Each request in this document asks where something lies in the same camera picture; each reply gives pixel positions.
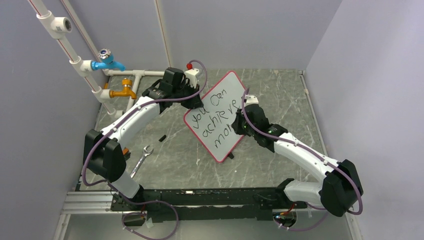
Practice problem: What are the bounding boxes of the orange brass faucet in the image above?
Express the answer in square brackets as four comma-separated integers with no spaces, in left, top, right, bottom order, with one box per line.
[108,78,137,100]

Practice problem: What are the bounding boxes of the blue plastic faucet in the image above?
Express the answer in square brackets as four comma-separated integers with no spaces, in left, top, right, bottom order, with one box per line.
[90,48,126,72]

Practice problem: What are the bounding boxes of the white PVC pipe frame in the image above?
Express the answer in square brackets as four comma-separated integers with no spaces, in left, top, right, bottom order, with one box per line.
[28,0,164,120]

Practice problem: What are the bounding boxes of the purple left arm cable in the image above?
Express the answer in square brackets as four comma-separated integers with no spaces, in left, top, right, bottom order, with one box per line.
[81,59,209,240]

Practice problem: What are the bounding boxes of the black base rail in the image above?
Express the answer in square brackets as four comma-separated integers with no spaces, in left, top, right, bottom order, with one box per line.
[110,187,307,223]

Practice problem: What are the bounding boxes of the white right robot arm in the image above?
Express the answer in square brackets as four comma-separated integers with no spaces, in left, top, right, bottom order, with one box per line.
[231,103,364,217]

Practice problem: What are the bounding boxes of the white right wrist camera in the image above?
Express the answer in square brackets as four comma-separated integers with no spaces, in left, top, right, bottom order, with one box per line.
[243,94,259,107]

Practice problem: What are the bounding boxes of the orange black hex keys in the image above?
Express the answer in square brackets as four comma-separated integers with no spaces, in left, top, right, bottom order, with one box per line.
[122,148,131,160]

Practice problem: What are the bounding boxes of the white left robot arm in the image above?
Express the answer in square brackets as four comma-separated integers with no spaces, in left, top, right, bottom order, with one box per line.
[81,67,206,210]

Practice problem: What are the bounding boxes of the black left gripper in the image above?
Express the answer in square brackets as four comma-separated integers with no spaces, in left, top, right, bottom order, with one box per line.
[173,81,203,110]

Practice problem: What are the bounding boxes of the black marker cap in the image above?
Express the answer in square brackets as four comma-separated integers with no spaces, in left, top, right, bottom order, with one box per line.
[158,134,167,142]

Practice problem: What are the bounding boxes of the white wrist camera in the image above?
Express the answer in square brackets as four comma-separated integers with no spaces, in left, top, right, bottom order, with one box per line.
[243,94,259,107]
[184,63,203,89]

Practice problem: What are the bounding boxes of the silver combination wrench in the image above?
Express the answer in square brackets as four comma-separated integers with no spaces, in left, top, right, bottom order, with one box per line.
[130,145,154,178]

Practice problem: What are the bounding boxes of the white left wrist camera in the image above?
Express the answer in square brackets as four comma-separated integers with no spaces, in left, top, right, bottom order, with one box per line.
[184,63,203,89]

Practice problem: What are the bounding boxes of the pink framed whiteboard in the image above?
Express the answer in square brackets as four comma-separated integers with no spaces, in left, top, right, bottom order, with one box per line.
[183,71,245,163]

